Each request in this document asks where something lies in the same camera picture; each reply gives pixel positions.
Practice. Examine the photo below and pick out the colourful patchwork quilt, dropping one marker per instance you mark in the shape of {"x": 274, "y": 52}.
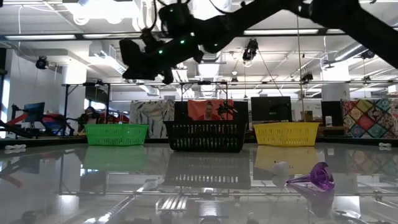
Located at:
{"x": 370, "y": 118}

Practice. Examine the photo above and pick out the green plastic basket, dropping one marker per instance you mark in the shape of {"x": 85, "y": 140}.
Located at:
{"x": 116, "y": 135}

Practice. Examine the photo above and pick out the dark monitor on stand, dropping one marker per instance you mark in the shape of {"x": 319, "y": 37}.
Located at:
{"x": 34, "y": 112}

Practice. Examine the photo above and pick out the silver slanted ventilation duct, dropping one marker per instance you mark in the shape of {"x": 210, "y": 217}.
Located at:
{"x": 348, "y": 52}

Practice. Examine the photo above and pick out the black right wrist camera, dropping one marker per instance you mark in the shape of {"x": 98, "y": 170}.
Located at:
{"x": 152, "y": 40}

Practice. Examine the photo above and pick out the white ceiling light fixture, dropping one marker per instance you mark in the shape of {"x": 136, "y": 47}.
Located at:
{"x": 182, "y": 76}

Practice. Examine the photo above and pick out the leaf print cloth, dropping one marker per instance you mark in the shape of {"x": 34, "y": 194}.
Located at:
{"x": 152, "y": 112}

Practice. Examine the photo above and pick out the yellow plastic basket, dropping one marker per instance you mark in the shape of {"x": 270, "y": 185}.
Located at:
{"x": 287, "y": 135}

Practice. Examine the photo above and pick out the black ceiling camera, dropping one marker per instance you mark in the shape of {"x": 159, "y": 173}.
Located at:
{"x": 250, "y": 50}
{"x": 368, "y": 55}
{"x": 307, "y": 77}
{"x": 42, "y": 62}

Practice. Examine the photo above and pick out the red bar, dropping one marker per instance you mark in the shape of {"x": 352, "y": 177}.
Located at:
{"x": 18, "y": 119}

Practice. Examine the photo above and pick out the black metal table frame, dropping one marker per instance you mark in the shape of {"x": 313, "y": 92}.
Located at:
{"x": 62, "y": 141}

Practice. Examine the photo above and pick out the narrow black monitor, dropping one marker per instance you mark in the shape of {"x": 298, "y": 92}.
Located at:
{"x": 332, "y": 109}

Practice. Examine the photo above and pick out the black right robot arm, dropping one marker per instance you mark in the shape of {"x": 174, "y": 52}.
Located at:
{"x": 280, "y": 9}

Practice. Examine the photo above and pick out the orange cloth backdrop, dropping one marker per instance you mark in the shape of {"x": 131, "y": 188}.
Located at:
{"x": 194, "y": 107}

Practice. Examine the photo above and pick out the white plastic bone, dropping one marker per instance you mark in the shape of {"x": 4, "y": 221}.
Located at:
{"x": 281, "y": 169}
{"x": 15, "y": 146}
{"x": 385, "y": 145}

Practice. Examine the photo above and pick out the black background rig frame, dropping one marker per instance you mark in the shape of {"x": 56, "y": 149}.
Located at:
{"x": 203, "y": 82}

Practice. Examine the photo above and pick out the black background robot arm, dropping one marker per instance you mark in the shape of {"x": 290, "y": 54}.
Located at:
{"x": 62, "y": 124}
{"x": 15, "y": 130}

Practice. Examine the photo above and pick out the brown cardboard box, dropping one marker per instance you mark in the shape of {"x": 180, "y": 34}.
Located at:
{"x": 308, "y": 116}

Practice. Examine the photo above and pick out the black plastic basket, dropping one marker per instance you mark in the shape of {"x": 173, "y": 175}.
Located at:
{"x": 206, "y": 150}

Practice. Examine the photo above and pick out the white bottle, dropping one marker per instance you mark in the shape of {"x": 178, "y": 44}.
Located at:
{"x": 328, "y": 122}

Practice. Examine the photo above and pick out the purple plastic witch hat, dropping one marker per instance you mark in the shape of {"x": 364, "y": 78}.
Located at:
{"x": 321, "y": 179}

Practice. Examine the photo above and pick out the red equipment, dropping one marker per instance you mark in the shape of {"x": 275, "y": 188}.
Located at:
{"x": 54, "y": 118}

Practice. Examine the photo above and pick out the wide black monitor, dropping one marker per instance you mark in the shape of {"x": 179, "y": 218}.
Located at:
{"x": 270, "y": 109}

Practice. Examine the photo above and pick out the person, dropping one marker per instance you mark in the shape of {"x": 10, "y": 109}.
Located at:
{"x": 90, "y": 115}

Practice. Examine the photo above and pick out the overhead frame bar with lights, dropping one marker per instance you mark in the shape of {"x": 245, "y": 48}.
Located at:
{"x": 280, "y": 32}

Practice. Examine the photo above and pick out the black background robot gripper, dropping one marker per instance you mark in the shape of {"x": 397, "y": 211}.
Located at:
{"x": 225, "y": 109}

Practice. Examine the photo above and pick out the black panel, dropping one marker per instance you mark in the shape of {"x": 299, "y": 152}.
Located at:
{"x": 242, "y": 112}
{"x": 181, "y": 110}

